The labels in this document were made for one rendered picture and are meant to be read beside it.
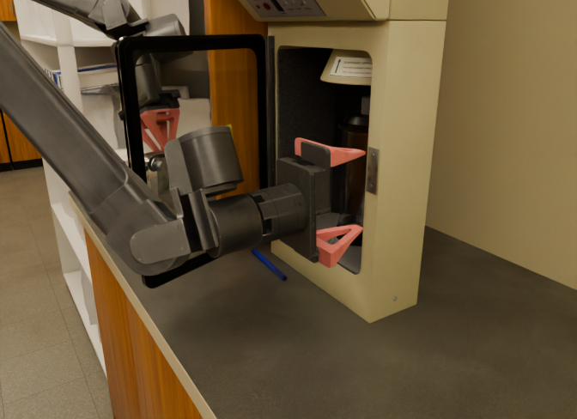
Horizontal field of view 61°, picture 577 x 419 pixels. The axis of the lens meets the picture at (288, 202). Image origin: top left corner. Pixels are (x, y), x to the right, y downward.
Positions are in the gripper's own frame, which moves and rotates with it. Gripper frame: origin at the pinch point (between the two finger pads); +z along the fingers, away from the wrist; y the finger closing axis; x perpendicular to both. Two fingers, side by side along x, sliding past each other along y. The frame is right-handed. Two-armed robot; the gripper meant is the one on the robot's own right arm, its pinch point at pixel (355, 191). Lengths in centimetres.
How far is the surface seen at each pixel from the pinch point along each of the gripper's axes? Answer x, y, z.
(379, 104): 8.8, 8.2, 11.7
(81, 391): 139, -119, -23
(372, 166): 9.4, -1.1, 11.4
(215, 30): 44.8, 18.5, 4.3
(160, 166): 28.8, -0.6, -14.3
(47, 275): 254, -118, -18
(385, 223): 8.0, -10.2, 13.2
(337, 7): 13.7, 21.2, 7.9
